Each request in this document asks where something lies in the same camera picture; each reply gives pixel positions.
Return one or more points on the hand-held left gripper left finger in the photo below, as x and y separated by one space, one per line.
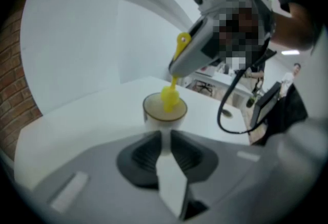
102 179

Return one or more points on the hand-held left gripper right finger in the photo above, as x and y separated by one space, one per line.
230 179

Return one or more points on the yellow plastic brush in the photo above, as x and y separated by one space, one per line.
170 97

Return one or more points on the white cup with dark rim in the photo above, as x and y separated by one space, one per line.
153 121

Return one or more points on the person's right forearm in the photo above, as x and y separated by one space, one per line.
294 30

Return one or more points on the white background desk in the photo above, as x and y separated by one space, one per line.
225 80

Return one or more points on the black office chair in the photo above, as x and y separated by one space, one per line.
204 88

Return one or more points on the black and yellow shoe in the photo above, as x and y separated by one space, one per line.
251 102

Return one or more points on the dark flat screen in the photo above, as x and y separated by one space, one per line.
265 105

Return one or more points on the person's black clothing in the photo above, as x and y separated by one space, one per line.
289 115

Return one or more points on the fluorescent ceiling light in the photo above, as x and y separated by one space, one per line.
290 52

